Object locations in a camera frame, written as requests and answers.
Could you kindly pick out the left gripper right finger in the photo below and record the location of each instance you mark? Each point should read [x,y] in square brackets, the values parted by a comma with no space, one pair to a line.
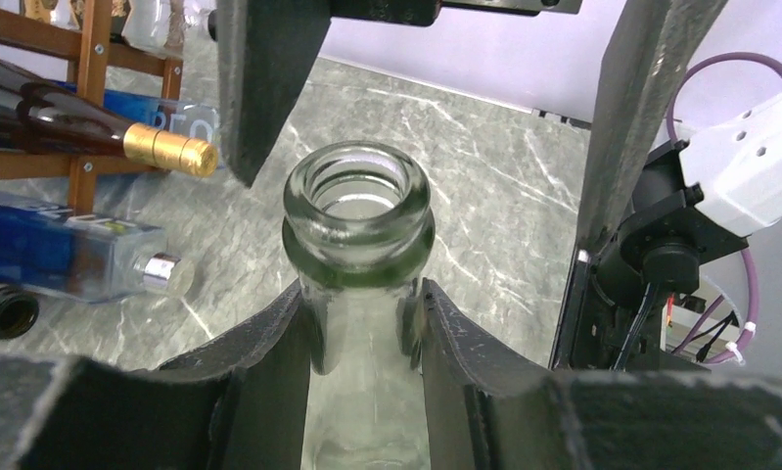
[488,407]

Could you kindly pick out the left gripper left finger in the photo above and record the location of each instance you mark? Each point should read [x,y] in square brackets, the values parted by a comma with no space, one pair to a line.
[236,402]

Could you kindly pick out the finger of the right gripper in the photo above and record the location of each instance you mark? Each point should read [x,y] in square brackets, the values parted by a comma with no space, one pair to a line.
[646,58]
[266,50]

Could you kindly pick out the tall clear glass bottle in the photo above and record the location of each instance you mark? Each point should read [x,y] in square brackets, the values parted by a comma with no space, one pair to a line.
[359,229]

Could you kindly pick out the dark green wine bottle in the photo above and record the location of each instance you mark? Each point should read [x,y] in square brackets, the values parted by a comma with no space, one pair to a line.
[19,311]

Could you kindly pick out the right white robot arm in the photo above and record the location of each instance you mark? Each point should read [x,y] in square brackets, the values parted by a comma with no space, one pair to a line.
[644,217]

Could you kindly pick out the blue square bottle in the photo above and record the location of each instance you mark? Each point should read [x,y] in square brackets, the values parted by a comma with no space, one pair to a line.
[163,117]
[91,258]

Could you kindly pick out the bottle in right cell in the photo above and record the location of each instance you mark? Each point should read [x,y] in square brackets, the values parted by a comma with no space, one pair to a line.
[163,27]

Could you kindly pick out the gold capped dark bottle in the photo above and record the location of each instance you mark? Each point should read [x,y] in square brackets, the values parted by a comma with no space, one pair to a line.
[20,90]

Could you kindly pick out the brown wooden wine rack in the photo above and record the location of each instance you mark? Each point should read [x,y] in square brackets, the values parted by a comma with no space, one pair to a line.
[89,54]

